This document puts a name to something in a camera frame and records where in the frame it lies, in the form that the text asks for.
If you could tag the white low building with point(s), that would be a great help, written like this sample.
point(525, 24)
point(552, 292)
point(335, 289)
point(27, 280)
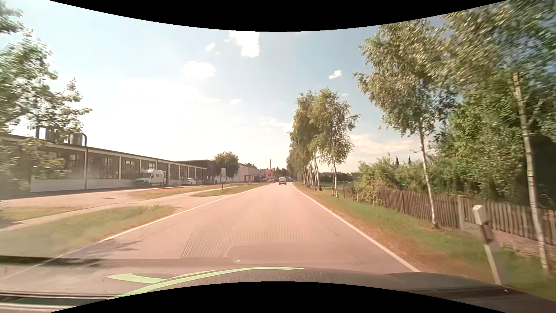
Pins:
point(245, 173)

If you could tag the round leafy tree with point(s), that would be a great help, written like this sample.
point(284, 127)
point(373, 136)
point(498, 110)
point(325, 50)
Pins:
point(226, 163)

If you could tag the row of birch trees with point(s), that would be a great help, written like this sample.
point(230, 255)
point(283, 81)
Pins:
point(323, 130)

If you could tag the grey asphalt road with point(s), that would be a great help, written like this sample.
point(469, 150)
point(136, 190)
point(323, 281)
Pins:
point(269, 217)

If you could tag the white parked car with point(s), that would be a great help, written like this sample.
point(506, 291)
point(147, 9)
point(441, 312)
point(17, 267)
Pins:
point(189, 181)

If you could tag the road markings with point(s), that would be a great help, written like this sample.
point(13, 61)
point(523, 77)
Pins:
point(347, 226)

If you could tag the bushes behind fence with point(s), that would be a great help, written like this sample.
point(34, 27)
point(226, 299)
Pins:
point(386, 176)

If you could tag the white van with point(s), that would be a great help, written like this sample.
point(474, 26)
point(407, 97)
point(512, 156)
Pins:
point(150, 178)

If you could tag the grass verge with fence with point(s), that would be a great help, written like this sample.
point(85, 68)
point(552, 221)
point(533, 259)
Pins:
point(391, 226)

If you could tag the brown wooden picket fence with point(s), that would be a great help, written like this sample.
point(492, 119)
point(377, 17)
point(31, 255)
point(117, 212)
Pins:
point(438, 208)

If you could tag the car's own bonnet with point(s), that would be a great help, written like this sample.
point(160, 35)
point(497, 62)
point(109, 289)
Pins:
point(391, 284)

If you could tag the long flat industrial building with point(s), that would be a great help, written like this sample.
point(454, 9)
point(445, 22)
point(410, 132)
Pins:
point(104, 167)

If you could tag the paved side path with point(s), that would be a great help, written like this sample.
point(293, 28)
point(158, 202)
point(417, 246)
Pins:
point(100, 208)

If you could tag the grass verge strip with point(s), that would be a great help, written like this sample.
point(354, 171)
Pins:
point(78, 228)

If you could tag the large leafy tree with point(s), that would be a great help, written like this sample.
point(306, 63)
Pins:
point(26, 95)

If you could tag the road sign on post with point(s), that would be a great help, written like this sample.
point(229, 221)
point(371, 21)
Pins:
point(223, 174)

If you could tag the white marker post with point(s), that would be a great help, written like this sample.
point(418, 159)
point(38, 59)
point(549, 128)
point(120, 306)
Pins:
point(488, 239)

